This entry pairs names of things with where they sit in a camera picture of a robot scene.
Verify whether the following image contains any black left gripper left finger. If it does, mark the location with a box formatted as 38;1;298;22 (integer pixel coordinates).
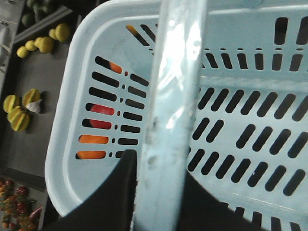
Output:
49;149;137;231

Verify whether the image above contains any cherry tomato vine cluster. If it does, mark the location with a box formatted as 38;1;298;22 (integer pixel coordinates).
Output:
0;178;42;231

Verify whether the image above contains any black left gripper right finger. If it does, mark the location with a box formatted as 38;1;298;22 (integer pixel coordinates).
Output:
177;173;262;231

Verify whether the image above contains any yellow lemon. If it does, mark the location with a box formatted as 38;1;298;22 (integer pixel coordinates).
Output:
34;37;54;53

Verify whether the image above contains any light blue plastic basket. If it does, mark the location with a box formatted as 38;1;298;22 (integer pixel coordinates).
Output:
45;0;308;231

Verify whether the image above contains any white garlic bulb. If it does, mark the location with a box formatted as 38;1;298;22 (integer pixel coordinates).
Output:
26;99;42;113

